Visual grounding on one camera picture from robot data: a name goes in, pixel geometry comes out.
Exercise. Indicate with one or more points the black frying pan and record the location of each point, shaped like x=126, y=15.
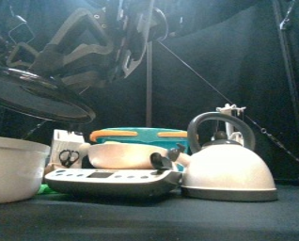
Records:
x=39, y=97

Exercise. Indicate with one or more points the white pot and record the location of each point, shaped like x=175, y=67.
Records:
x=14, y=169

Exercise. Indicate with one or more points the white utensil holder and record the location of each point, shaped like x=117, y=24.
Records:
x=66, y=141

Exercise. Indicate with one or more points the black scissors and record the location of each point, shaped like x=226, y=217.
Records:
x=69, y=157

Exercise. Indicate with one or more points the white toy pan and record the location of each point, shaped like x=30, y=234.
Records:
x=123, y=155

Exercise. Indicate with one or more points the white plastic stand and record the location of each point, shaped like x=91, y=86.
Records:
x=230, y=125

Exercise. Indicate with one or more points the green toy piece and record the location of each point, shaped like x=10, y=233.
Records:
x=46, y=189

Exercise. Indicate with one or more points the grey kitchen scale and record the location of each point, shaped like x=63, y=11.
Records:
x=110, y=183

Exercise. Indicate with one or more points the dark metal frame pole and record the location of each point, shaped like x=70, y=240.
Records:
x=292, y=78

